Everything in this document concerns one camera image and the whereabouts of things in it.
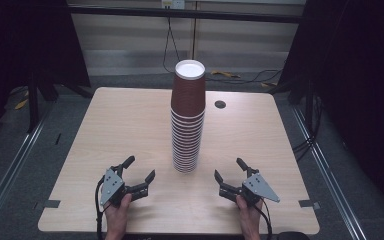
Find black metal stand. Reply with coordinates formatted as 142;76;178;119
26;71;60;134

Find metal floor rail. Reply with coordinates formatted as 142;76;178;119
289;104;369;240
0;103;56;231

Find black horizontal bar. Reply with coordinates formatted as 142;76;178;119
67;4;304;24

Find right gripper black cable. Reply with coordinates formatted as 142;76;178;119
253;203;274;240

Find dark rounded object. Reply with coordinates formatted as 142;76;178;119
277;231;311;240

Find black floor cables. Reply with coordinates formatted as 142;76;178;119
205;68;284;85

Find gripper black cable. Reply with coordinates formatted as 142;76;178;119
94;176;113;240
253;203;274;240

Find person's left hand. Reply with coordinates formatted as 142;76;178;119
103;193;133;234

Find hanging black cable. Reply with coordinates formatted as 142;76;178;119
162;8;182;74

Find grey tape strip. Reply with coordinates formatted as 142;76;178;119
298;199;322;210
33;199;62;210

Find white wall socket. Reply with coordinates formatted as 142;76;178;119
160;0;186;10

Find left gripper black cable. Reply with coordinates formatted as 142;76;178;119
94;176;113;240

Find black cable bundle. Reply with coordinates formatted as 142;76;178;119
292;94;325;163

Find person's right hand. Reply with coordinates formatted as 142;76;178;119
235;194;264;234

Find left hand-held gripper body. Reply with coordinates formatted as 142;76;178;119
99;168;133;207

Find stack of brown paper cups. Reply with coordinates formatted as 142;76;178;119
170;59;207;174

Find yellow floor scrap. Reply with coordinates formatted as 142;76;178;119
14;98;30;111
210;69;242;80

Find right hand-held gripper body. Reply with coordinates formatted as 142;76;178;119
240;172;281;207

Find black curtain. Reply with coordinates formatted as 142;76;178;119
278;0;384;221
0;0;92;141

